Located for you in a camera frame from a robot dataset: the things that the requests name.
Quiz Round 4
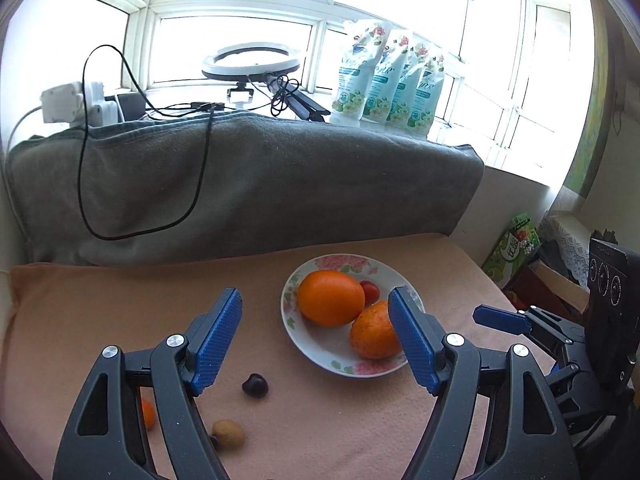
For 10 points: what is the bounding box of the brown longan upper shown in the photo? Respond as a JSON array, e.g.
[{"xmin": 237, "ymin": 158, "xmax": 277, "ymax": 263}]
[{"xmin": 209, "ymin": 419, "xmax": 246, "ymax": 451}]

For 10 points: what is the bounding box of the grey blanket on backrest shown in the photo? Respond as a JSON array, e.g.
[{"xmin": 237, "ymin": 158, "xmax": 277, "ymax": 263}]
[{"xmin": 6, "ymin": 112, "xmax": 484, "ymax": 266}]

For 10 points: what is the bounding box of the black looped cable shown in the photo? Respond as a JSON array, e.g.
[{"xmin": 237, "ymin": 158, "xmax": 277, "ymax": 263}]
[{"xmin": 77, "ymin": 43, "xmax": 227, "ymax": 242}]

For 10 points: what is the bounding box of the white power adapter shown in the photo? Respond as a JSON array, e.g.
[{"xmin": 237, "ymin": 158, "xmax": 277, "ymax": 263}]
[{"xmin": 40, "ymin": 81, "xmax": 84, "ymax": 124}]

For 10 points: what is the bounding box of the big mandarin near gripper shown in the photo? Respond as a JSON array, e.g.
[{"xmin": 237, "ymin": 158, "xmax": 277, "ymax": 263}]
[{"xmin": 141, "ymin": 399, "xmax": 156, "ymax": 431}]

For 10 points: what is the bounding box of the large smooth orange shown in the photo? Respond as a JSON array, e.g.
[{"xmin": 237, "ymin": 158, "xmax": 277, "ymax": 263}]
[{"xmin": 296, "ymin": 270, "xmax": 366, "ymax": 328}]

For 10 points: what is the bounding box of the speckled orange on plate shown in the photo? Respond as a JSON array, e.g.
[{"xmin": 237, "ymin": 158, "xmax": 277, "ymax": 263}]
[{"xmin": 349, "ymin": 300, "xmax": 401, "ymax": 360}]

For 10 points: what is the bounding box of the pink blanket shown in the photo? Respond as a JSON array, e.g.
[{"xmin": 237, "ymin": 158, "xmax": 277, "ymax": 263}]
[{"xmin": 0, "ymin": 232, "xmax": 557, "ymax": 480}]

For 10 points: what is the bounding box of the dark plum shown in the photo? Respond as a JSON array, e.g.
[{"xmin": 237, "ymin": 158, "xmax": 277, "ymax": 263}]
[{"xmin": 241, "ymin": 373, "xmax": 269, "ymax": 399}]

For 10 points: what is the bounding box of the black tripod stand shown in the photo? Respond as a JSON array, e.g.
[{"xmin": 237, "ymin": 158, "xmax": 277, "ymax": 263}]
[{"xmin": 266, "ymin": 75, "xmax": 331, "ymax": 122}]

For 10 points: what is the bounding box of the white ring light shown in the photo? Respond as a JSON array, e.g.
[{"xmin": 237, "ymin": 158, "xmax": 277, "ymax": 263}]
[{"xmin": 201, "ymin": 42, "xmax": 302, "ymax": 82}]

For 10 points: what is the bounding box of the floral white plate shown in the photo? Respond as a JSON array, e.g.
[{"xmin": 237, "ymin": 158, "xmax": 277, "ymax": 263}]
[{"xmin": 281, "ymin": 254, "xmax": 425, "ymax": 378}]

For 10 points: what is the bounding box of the white sofa armrest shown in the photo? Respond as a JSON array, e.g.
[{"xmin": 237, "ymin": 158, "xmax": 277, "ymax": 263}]
[{"xmin": 0, "ymin": 177, "xmax": 26, "ymax": 348}]

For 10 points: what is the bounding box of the floral refill pouch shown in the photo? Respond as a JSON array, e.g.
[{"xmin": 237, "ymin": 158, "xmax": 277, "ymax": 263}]
[
  {"xmin": 407, "ymin": 56, "xmax": 445, "ymax": 138},
  {"xmin": 362, "ymin": 28, "xmax": 412, "ymax": 125},
  {"xmin": 330, "ymin": 18, "xmax": 392, "ymax": 125},
  {"xmin": 386, "ymin": 42, "xmax": 428, "ymax": 128}
]

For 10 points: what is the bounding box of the green juice carton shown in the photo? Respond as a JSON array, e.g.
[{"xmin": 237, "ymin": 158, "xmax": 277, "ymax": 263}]
[{"xmin": 482, "ymin": 214, "xmax": 541, "ymax": 288}]

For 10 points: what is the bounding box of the red cherry tomato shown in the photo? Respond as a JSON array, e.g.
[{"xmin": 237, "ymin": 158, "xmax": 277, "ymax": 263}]
[{"xmin": 359, "ymin": 280, "xmax": 381, "ymax": 307}]

